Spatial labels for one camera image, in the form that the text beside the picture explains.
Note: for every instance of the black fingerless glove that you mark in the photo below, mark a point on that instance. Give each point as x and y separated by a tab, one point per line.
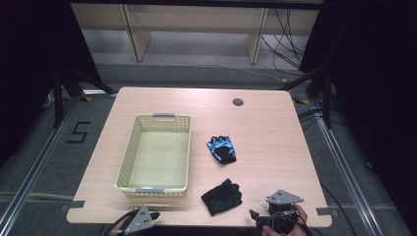
221	198

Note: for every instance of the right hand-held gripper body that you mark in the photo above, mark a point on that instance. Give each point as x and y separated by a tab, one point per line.
282	198

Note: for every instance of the person's left hand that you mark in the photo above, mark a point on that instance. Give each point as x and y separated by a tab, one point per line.
120	224

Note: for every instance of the person's right hand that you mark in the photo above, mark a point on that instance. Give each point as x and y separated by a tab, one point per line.
302	219

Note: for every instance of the light wooden shelf unit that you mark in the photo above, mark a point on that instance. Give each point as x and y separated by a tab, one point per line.
196	19

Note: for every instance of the cream plastic basket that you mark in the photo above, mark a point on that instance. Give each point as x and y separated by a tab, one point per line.
157	157

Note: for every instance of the dark curtain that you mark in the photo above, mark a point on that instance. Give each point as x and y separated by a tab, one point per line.
377	82
29	65

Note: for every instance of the aluminium floor rail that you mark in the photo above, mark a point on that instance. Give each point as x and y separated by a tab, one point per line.
36	170
344	170

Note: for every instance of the black metal stand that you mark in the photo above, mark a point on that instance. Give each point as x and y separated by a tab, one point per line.
326	98
58	98

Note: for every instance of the blue camouflage fingerless glove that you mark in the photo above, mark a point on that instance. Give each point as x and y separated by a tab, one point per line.
220	146

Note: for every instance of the yellow black floor marker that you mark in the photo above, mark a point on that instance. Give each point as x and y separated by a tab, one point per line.
87	99

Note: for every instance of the grey tape strip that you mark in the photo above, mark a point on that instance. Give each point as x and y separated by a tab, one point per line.
73	205
326	211

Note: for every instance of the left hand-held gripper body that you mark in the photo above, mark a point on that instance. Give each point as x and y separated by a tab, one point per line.
141	221

